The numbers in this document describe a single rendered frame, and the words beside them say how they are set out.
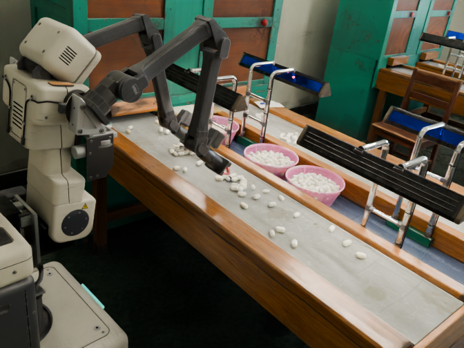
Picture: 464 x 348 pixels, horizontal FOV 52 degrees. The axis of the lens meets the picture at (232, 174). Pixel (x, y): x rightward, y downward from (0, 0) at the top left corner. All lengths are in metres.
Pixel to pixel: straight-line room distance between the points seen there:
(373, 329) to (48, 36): 1.27
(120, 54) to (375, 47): 2.74
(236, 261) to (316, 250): 0.28
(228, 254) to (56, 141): 0.70
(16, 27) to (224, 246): 2.04
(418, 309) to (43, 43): 1.39
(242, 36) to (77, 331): 1.89
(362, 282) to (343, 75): 3.42
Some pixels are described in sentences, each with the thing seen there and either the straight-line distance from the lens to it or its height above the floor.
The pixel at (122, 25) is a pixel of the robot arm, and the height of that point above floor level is 1.33.
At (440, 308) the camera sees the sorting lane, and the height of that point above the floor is 0.74.
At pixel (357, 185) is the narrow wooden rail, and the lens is 2.18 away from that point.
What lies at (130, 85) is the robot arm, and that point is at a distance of 1.47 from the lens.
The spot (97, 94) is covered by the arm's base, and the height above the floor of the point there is 1.23.
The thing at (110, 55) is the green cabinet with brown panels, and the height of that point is 1.09.
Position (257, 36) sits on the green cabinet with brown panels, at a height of 1.15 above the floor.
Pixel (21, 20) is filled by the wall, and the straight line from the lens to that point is 3.23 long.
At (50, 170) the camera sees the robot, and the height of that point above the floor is 0.93.
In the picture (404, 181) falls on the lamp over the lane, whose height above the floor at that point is 1.08.
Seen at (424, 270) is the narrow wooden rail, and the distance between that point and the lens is 1.74.
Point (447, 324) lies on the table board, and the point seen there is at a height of 0.74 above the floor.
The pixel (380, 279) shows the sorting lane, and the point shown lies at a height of 0.74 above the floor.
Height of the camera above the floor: 1.68
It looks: 26 degrees down
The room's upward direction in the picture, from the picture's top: 7 degrees clockwise
